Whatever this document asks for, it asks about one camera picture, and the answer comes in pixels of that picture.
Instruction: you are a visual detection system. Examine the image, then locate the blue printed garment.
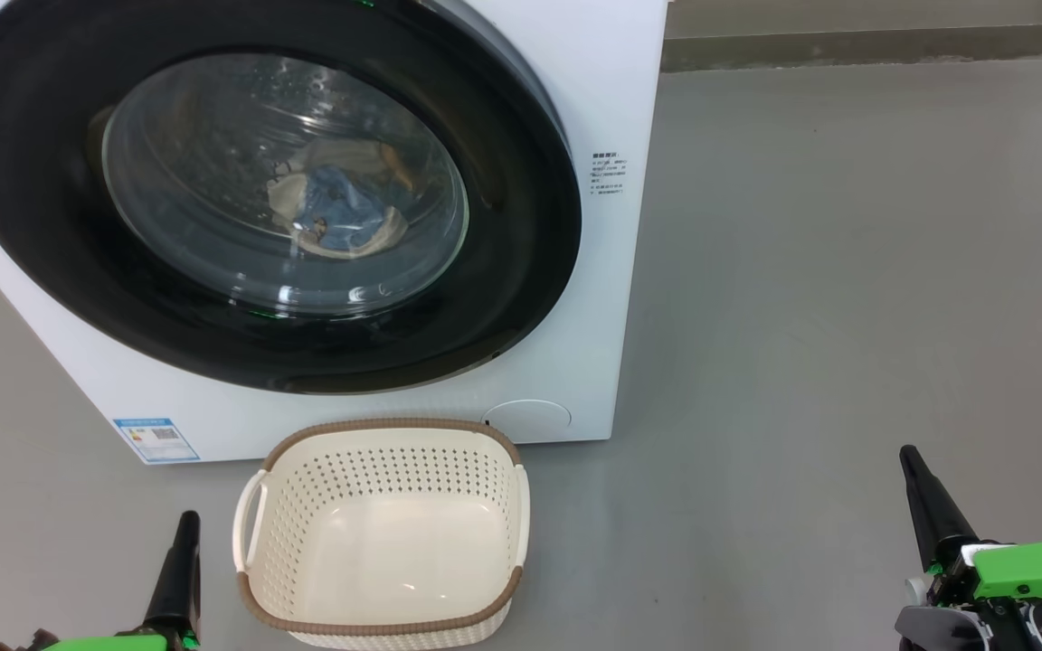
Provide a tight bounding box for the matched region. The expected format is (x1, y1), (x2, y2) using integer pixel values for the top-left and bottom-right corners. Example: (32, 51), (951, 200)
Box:
(299, 165), (404, 252)

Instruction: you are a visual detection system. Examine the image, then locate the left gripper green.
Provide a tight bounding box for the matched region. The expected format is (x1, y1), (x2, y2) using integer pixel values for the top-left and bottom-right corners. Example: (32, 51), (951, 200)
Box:
(37, 510), (203, 651)

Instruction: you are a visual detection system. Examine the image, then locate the round filter cover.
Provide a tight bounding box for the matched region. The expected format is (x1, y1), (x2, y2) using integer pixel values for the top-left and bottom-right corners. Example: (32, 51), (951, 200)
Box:
(482, 399), (573, 444)

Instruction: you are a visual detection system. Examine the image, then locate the white front-load washing machine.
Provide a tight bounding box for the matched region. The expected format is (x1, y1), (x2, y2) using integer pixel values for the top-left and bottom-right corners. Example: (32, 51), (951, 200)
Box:
(0, 0), (669, 465)

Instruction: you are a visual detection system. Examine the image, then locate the cream perforated laundry basket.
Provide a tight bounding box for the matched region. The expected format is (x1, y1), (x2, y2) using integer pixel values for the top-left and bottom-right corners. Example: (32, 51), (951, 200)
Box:
(232, 417), (532, 650)

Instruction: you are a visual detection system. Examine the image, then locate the black glass washing machine door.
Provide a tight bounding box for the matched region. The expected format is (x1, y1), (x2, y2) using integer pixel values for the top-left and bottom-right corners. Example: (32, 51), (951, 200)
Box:
(0, 0), (583, 396)

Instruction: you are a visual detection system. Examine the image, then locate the blue energy label sticker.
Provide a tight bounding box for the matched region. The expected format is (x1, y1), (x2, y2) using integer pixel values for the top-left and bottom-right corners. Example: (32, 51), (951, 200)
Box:
(112, 417), (201, 464)

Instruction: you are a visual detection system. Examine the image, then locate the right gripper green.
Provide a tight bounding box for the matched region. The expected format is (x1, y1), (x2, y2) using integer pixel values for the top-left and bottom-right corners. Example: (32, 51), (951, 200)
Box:
(894, 444), (1042, 651)

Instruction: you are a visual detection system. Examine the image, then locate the cream cartoon face garment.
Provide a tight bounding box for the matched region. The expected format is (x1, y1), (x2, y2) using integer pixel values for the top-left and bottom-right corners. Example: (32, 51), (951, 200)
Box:
(266, 137), (409, 261)

